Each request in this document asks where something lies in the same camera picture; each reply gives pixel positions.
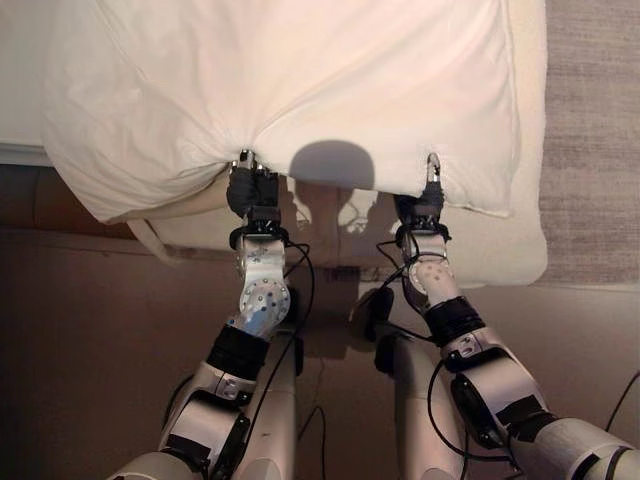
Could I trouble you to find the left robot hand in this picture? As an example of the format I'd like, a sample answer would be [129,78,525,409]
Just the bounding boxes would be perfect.
[226,147,280,219]

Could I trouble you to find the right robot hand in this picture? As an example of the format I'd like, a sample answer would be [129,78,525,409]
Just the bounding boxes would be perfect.
[393,152,447,226]

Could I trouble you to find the white duvet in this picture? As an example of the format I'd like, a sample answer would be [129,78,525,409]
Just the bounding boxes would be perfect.
[39,0,524,224]

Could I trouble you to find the brown bed base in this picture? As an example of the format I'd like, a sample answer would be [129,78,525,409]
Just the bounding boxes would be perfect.
[0,164,640,480]

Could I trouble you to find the cream mattress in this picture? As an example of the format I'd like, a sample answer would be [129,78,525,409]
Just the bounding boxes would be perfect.
[124,0,550,289]

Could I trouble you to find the dark right robot foot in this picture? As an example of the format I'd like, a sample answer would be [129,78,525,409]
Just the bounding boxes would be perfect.
[349,287,397,345]

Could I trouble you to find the grey rug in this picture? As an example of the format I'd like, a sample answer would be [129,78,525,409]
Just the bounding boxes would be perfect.
[542,0,640,294]

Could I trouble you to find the right silver robot leg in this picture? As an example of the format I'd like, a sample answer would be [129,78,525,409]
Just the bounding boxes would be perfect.
[372,327,469,480]

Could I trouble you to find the silver robot leg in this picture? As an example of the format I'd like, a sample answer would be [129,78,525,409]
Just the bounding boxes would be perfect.
[372,327,469,480]
[209,319,307,480]

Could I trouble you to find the left silver robot leg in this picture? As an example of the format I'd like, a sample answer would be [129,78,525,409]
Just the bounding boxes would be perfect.
[209,319,307,480]

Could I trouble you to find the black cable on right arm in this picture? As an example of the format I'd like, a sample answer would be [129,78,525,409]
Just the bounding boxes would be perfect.
[367,238,506,480]

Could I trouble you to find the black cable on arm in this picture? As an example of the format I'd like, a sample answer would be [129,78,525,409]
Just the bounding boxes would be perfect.
[199,238,317,480]
[367,238,506,480]

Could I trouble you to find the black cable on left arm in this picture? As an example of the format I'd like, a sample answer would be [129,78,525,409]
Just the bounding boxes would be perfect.
[199,238,317,480]

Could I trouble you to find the black cable on floor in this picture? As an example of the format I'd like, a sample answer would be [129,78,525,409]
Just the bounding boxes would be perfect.
[603,368,640,434]

